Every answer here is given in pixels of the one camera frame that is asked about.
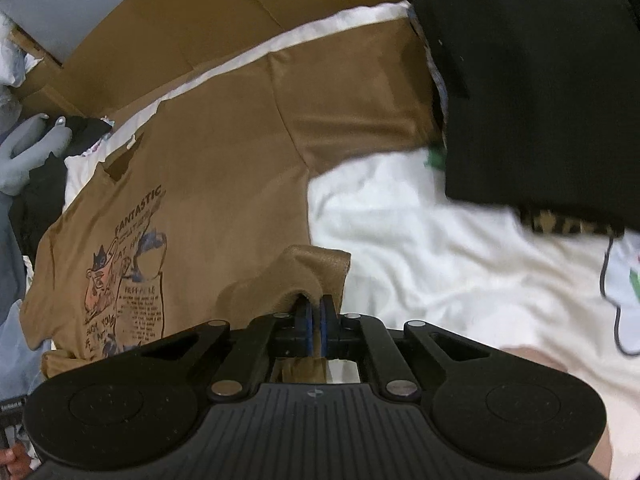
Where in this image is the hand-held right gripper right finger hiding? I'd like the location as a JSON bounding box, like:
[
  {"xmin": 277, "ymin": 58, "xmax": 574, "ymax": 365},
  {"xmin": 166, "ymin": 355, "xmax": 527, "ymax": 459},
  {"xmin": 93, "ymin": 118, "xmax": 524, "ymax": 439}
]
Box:
[{"xmin": 320, "ymin": 295, "xmax": 496, "ymax": 402}]

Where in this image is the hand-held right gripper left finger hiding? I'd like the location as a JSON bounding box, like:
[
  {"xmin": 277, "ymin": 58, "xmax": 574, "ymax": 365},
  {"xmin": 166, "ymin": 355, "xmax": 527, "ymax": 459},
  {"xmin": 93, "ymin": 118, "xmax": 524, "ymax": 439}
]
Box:
[{"xmin": 112, "ymin": 300, "xmax": 315, "ymax": 402}]

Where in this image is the brown printed t-shirt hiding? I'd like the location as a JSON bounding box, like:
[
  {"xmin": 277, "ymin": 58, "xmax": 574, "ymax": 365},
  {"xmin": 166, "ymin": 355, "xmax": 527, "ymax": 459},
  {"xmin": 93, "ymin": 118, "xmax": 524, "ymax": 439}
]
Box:
[{"xmin": 19, "ymin": 17, "xmax": 443, "ymax": 386}]

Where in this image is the person's left hand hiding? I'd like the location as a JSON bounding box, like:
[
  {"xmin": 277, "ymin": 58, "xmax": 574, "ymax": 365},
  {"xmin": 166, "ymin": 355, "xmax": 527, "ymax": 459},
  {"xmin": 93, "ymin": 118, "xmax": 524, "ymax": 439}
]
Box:
[{"xmin": 0, "ymin": 445, "xmax": 35, "ymax": 480}]

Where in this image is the light blue cloth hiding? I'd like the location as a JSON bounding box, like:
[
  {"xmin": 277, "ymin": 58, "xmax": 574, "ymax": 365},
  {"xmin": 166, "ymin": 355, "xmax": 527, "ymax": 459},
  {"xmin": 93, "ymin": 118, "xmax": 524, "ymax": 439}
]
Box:
[{"xmin": 0, "ymin": 195, "xmax": 53, "ymax": 401}]

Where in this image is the cream bear printed blanket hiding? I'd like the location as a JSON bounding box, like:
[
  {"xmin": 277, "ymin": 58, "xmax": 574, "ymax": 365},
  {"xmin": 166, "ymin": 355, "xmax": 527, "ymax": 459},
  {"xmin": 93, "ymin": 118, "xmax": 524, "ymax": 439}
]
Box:
[{"xmin": 65, "ymin": 2, "xmax": 640, "ymax": 480}]

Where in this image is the black crumpled garment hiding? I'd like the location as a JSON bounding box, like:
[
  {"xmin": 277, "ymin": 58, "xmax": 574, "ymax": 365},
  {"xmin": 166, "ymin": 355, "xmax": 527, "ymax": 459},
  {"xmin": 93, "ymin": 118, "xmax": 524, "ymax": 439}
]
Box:
[{"xmin": 9, "ymin": 115, "xmax": 112, "ymax": 261}]

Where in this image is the leopard print cloth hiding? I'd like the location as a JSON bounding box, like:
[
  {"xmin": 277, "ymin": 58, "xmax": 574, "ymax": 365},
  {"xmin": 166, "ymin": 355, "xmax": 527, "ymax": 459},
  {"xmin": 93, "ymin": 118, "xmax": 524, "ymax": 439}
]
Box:
[{"xmin": 519, "ymin": 207, "xmax": 626, "ymax": 238}]

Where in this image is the black folded garment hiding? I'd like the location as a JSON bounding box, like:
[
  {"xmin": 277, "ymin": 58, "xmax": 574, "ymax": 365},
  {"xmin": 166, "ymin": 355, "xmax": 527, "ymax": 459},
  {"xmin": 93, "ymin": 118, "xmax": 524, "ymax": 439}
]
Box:
[{"xmin": 398, "ymin": 0, "xmax": 640, "ymax": 226}]

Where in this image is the flattened cardboard sheet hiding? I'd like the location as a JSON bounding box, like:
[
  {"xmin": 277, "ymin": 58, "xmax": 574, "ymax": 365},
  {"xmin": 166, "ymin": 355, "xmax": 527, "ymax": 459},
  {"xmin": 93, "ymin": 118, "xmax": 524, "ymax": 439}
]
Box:
[{"xmin": 15, "ymin": 0, "xmax": 416, "ymax": 126}]

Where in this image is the black cable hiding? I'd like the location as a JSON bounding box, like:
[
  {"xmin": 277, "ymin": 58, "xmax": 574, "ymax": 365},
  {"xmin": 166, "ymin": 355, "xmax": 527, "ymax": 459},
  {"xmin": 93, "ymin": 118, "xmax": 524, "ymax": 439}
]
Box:
[{"xmin": 600, "ymin": 235, "xmax": 640, "ymax": 357}]

